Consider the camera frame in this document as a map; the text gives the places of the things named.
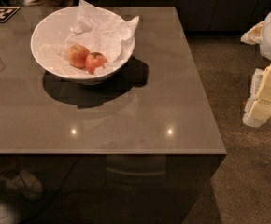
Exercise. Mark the yellow taped gripper finger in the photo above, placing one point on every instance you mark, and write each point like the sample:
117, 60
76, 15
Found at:
258, 107

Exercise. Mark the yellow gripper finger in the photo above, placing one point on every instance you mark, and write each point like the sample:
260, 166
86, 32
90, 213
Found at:
254, 35

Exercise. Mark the white ceramic bowl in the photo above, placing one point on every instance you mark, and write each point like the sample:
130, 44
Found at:
48, 34

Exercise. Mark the crumpled white paper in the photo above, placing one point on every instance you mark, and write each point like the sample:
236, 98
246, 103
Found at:
104, 34

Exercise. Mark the red apple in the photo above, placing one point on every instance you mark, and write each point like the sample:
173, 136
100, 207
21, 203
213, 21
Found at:
76, 55
94, 60

